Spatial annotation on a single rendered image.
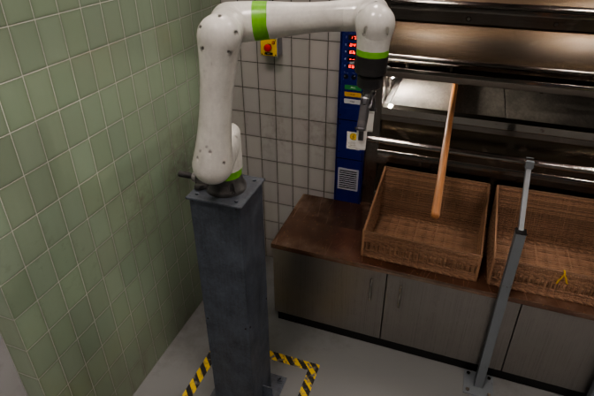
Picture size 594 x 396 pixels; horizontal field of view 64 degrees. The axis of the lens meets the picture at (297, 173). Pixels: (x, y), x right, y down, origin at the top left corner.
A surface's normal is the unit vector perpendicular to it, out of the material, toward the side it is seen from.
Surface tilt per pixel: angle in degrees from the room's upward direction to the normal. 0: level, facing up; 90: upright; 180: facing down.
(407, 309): 90
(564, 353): 90
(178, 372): 0
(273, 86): 90
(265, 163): 90
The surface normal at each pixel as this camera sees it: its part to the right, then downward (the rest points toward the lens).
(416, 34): -0.32, 0.14
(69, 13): 0.94, 0.16
